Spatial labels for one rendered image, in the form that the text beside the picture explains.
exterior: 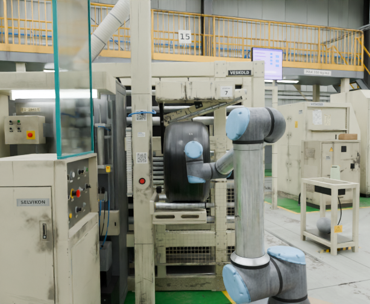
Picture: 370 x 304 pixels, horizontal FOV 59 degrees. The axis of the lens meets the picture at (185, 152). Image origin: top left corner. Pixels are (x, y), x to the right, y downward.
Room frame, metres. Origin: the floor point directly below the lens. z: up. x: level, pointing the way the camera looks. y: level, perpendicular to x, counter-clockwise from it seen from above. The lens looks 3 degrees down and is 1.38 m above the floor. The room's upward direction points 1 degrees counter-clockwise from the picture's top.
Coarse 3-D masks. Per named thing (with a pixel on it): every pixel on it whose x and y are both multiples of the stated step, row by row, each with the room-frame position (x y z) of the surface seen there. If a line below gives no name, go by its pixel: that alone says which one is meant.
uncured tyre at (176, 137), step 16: (176, 128) 2.16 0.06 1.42; (192, 128) 2.16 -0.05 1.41; (176, 144) 2.07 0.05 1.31; (208, 144) 2.11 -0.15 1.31; (176, 160) 2.04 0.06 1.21; (208, 160) 2.07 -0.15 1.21; (176, 176) 2.05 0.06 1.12; (176, 192) 2.10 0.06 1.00; (192, 192) 2.10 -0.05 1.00; (208, 192) 2.16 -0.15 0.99
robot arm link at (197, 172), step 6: (186, 162) 1.71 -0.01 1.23; (192, 162) 1.68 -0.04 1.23; (198, 162) 1.68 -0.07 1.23; (192, 168) 1.67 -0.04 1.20; (198, 168) 1.67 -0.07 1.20; (204, 168) 1.69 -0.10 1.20; (210, 168) 1.70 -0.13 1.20; (192, 174) 1.67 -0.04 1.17; (198, 174) 1.67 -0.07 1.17; (204, 174) 1.68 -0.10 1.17; (210, 174) 1.70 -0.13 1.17; (192, 180) 1.67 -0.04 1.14; (198, 180) 1.66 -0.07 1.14; (204, 180) 1.68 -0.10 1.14
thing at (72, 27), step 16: (64, 0) 1.61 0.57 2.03; (80, 0) 1.86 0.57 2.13; (64, 16) 1.61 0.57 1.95; (80, 16) 1.85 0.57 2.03; (64, 32) 1.60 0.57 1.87; (80, 32) 1.84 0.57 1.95; (64, 48) 1.59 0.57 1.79; (80, 48) 1.84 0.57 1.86; (64, 64) 1.59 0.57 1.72; (80, 64) 1.83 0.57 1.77; (64, 80) 1.58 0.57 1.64; (80, 80) 1.82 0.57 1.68; (64, 96) 1.57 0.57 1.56; (80, 96) 1.81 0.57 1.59; (64, 112) 1.57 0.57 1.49; (80, 112) 1.81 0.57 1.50; (64, 128) 1.56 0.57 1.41; (80, 128) 1.80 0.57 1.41; (64, 144) 1.56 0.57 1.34; (80, 144) 1.79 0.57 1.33
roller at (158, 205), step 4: (156, 204) 2.17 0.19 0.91; (160, 204) 2.17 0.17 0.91; (164, 204) 2.17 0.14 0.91; (168, 204) 2.17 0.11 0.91; (172, 204) 2.17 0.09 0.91; (176, 204) 2.17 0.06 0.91; (180, 204) 2.17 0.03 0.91; (184, 204) 2.17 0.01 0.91; (188, 204) 2.17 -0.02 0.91; (192, 204) 2.17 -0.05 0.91; (196, 204) 2.17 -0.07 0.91; (200, 204) 2.17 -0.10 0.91; (204, 204) 2.17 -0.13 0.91; (156, 208) 2.17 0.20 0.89; (160, 208) 2.17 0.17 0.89; (164, 208) 2.17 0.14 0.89; (168, 208) 2.17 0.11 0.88; (172, 208) 2.17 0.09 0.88; (176, 208) 2.17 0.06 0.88; (180, 208) 2.17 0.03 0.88; (184, 208) 2.18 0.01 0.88; (188, 208) 2.18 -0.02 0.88; (192, 208) 2.18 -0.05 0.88; (196, 208) 2.18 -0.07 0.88; (200, 208) 2.18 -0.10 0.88; (204, 208) 2.18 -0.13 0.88
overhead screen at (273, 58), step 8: (256, 48) 5.77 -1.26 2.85; (264, 48) 5.81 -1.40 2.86; (256, 56) 5.77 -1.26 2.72; (264, 56) 5.81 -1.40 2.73; (272, 56) 5.86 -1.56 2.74; (280, 56) 5.91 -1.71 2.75; (272, 64) 5.86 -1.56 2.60; (280, 64) 5.91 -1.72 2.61; (272, 72) 5.86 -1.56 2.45; (280, 72) 5.91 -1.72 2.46; (272, 80) 5.91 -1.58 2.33; (280, 80) 5.92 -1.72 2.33
